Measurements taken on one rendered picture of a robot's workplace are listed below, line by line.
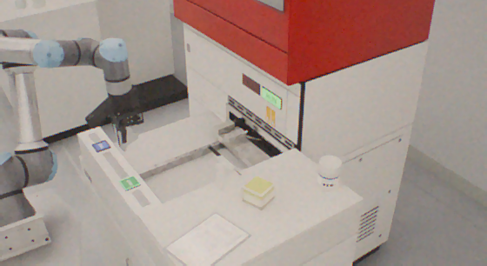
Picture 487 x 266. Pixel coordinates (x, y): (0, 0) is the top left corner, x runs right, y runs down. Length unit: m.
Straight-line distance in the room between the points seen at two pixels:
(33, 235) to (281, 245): 0.79
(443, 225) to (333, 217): 1.60
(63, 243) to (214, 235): 0.54
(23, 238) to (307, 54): 1.09
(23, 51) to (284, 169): 0.90
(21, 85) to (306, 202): 1.02
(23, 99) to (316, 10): 1.01
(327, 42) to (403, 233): 1.55
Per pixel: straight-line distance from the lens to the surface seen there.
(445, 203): 3.26
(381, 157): 2.28
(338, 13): 1.71
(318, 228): 1.54
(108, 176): 1.76
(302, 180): 1.68
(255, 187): 1.53
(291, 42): 1.60
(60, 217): 1.86
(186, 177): 1.93
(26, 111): 1.81
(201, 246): 1.45
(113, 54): 1.43
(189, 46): 2.32
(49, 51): 1.41
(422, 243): 2.95
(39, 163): 1.81
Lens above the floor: 2.01
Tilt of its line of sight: 33 degrees down
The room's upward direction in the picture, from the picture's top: straight up
